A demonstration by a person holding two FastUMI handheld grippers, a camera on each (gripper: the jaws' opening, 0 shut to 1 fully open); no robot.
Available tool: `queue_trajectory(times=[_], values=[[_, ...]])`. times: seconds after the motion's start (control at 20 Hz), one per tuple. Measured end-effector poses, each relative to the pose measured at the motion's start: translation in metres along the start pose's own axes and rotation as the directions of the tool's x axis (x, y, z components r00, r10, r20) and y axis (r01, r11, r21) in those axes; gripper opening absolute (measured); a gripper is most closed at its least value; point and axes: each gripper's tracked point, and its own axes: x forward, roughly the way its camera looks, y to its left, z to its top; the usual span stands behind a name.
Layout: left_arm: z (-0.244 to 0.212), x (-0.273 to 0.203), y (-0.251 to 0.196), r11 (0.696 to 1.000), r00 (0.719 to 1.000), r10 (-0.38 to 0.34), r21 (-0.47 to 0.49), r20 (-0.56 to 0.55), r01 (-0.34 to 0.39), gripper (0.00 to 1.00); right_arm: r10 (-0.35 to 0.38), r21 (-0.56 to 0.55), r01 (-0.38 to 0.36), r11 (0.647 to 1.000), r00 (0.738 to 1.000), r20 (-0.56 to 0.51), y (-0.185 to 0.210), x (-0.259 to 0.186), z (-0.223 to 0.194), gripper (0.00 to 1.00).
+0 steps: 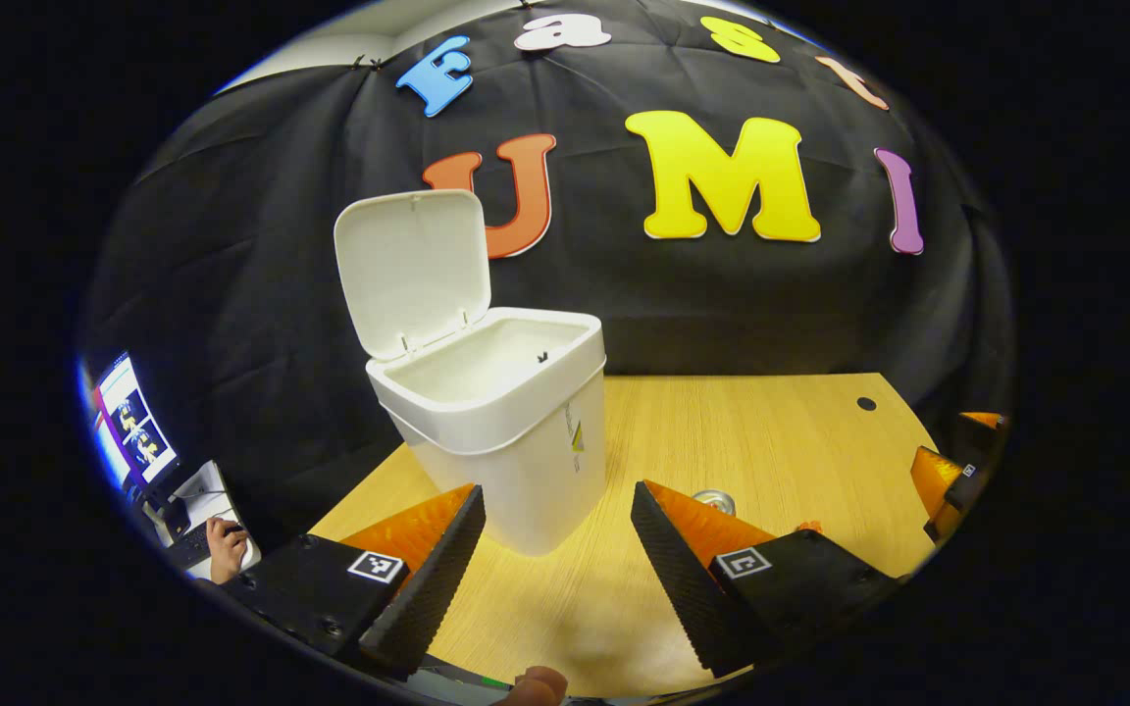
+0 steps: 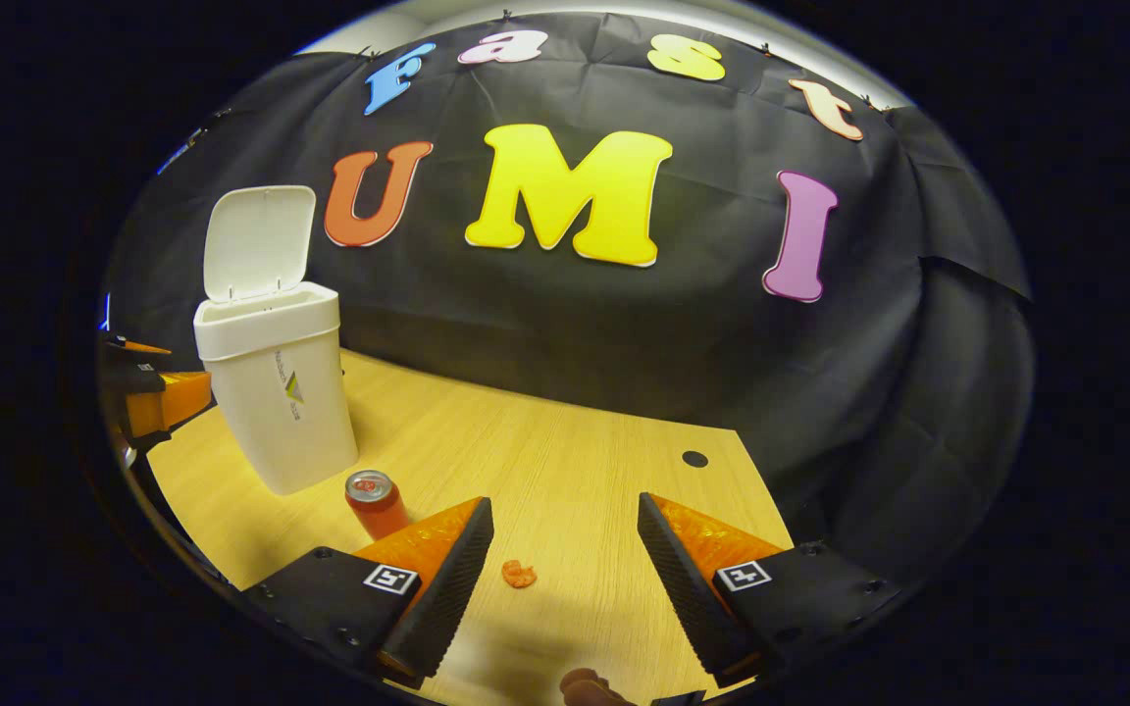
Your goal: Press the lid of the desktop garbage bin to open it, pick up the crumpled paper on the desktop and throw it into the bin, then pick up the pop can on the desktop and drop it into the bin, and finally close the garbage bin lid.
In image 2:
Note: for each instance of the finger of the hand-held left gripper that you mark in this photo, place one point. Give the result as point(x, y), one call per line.
point(168, 402)
point(128, 358)

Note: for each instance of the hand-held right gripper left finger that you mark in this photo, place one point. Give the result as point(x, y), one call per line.
point(447, 579)

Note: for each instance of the red pop can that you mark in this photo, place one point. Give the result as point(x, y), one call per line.
point(379, 515)

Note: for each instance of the white desktop garbage bin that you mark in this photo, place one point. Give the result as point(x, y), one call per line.
point(281, 412)

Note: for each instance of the orange paper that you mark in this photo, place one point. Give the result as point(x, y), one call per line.
point(519, 574)

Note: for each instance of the wooden desktop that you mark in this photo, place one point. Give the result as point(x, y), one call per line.
point(545, 461)

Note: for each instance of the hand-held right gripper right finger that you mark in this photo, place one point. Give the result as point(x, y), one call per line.
point(683, 579)

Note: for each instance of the black backdrop cloth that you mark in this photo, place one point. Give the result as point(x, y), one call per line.
point(624, 333)

